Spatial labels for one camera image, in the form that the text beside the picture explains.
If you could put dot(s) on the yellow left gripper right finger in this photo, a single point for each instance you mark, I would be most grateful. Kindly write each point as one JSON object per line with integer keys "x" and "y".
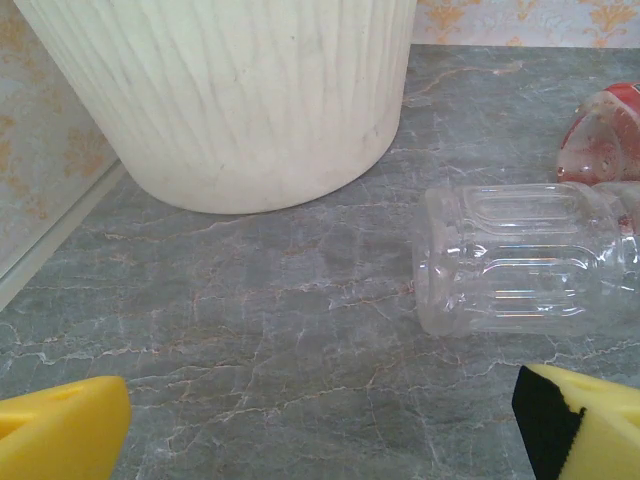
{"x": 600, "y": 430}

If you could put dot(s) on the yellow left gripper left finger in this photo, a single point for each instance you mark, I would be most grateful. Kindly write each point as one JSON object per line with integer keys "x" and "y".
{"x": 60, "y": 430}

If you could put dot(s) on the clear ribbed bottle white cap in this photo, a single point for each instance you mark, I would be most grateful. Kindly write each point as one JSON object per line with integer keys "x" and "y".
{"x": 500, "y": 260}

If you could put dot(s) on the white ribbed plastic bin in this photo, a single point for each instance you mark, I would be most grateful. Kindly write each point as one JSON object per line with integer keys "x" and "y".
{"x": 225, "y": 100}

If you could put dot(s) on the aluminium side rail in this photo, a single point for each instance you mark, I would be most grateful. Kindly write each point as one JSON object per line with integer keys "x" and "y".
{"x": 55, "y": 235}

